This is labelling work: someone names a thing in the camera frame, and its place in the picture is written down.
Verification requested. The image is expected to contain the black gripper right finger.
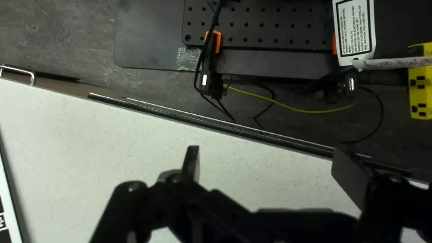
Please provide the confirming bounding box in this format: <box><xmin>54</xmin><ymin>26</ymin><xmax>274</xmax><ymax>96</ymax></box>
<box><xmin>331</xmin><ymin>145</ymin><xmax>432</xmax><ymax>243</ymax></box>

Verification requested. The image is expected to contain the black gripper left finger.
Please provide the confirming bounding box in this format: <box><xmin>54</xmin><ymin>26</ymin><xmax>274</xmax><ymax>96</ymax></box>
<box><xmin>88</xmin><ymin>145</ymin><xmax>254</xmax><ymax>243</ymax></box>

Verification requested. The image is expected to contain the yellow power strip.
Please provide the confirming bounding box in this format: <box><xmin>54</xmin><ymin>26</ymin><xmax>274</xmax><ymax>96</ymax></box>
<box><xmin>407</xmin><ymin>42</ymin><xmax>432</xmax><ymax>122</ymax></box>

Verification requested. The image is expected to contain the metal table edge strip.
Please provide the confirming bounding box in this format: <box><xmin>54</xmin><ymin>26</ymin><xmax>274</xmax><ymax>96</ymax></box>
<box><xmin>87</xmin><ymin>91</ymin><xmax>373</xmax><ymax>160</ymax></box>

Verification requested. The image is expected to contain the checkerboard calibration board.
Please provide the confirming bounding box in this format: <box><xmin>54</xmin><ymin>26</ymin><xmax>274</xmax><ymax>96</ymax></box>
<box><xmin>0</xmin><ymin>133</ymin><xmax>26</xmax><ymax>243</ymax></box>

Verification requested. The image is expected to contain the white speckled rod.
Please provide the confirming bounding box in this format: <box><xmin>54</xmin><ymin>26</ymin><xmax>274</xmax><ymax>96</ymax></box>
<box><xmin>353</xmin><ymin>54</ymin><xmax>432</xmax><ymax>72</ymax></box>

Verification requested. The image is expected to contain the grey floor mat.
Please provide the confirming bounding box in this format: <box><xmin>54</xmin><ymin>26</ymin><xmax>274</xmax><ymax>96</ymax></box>
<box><xmin>114</xmin><ymin>0</ymin><xmax>203</xmax><ymax>72</ymax></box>

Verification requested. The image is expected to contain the white printed label card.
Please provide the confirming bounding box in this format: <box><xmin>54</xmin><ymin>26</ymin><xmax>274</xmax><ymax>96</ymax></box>
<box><xmin>331</xmin><ymin>0</ymin><xmax>377</xmax><ymax>68</ymax></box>

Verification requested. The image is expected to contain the orange and black clamp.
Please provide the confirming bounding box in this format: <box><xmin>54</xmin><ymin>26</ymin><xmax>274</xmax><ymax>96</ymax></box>
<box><xmin>196</xmin><ymin>30</ymin><xmax>226</xmax><ymax>100</ymax></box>

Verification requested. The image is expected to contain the black perforated breadboard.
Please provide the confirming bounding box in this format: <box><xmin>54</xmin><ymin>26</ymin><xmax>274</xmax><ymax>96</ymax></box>
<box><xmin>181</xmin><ymin>0</ymin><xmax>336</xmax><ymax>52</ymax></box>

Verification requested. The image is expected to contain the yellow-green thin cable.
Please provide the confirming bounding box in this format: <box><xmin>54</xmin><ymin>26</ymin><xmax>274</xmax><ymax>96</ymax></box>
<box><xmin>223</xmin><ymin>84</ymin><xmax>359</xmax><ymax>115</ymax></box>

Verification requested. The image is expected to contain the silver metal handle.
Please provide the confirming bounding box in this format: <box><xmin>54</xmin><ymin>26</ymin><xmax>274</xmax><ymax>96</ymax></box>
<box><xmin>0</xmin><ymin>64</ymin><xmax>37</xmax><ymax>87</ymax></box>

